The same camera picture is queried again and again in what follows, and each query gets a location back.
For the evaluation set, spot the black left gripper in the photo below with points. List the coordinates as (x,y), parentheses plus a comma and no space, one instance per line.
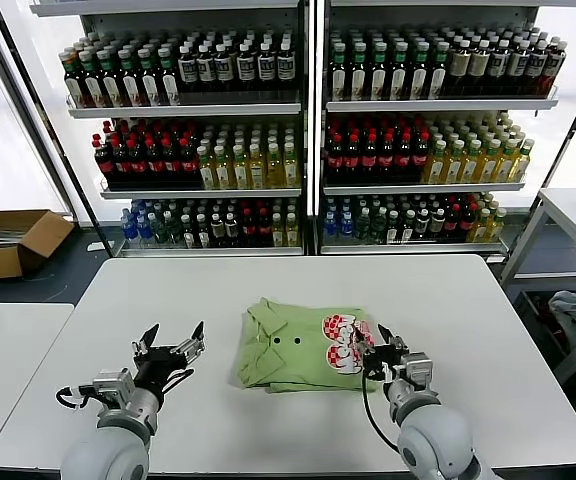
(158,367)

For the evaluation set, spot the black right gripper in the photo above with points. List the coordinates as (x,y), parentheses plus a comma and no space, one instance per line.
(385,365)

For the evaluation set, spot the light green polo shirt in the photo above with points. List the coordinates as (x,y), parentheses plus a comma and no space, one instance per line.
(298,365)

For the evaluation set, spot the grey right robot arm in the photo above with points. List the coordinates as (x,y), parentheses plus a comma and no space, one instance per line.
(433,435)

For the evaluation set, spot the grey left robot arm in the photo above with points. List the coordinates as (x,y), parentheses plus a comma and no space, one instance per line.
(103,450)

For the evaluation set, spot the dark tea bottle green cap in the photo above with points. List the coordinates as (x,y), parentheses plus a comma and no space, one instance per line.
(400,75)
(149,79)
(188,232)
(380,76)
(359,76)
(91,81)
(130,80)
(110,80)
(169,78)
(439,75)
(338,76)
(421,75)
(203,232)
(392,228)
(407,228)

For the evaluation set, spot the blue sports drink bottle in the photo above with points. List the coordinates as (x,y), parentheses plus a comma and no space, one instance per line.
(346,227)
(142,230)
(127,228)
(330,227)

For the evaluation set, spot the small white floor plate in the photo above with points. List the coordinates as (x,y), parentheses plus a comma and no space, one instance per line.
(97,246)

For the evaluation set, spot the dark drink bottle brown label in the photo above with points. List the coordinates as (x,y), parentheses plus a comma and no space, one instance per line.
(422,226)
(217,232)

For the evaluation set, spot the dark drink bottle white label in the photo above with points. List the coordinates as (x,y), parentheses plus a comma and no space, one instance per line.
(232,232)
(437,226)

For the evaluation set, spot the cola bottle red cap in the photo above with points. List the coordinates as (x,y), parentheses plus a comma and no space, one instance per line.
(264,230)
(103,163)
(119,163)
(187,162)
(153,163)
(170,163)
(466,225)
(420,160)
(352,162)
(248,230)
(335,162)
(403,161)
(369,162)
(136,163)
(386,161)
(452,225)

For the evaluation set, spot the plain white side table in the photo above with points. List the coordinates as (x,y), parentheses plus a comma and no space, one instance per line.
(12,375)

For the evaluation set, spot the white side table grey legs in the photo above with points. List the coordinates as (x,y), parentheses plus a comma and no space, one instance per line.
(567,205)

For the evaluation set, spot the grey metal shelf rack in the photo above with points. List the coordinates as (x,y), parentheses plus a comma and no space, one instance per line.
(191,111)
(441,106)

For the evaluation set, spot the black slanted window pole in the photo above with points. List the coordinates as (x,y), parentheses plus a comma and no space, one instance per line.
(49,125)

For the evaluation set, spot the grey slanted window pole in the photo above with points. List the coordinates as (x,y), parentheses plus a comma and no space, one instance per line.
(27,125)

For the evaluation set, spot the dark drink bottle navy label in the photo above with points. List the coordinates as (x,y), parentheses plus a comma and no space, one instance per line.
(205,70)
(285,69)
(187,71)
(554,70)
(538,68)
(246,70)
(499,67)
(223,70)
(519,67)
(266,69)

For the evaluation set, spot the dark tea bottle orange neck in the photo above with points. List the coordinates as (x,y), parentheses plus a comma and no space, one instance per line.
(74,80)

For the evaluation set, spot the dark slanted window pole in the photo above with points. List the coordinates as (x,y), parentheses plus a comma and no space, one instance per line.
(574,132)

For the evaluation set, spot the dark drink bottle beige label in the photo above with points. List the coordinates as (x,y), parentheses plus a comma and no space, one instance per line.
(479,68)
(458,68)

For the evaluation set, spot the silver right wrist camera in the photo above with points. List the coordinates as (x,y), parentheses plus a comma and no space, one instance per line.
(418,370)

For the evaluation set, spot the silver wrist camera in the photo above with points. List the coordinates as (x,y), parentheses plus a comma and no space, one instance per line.
(418,370)
(113,385)

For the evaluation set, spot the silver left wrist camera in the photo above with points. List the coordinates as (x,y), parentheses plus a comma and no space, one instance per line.
(113,385)

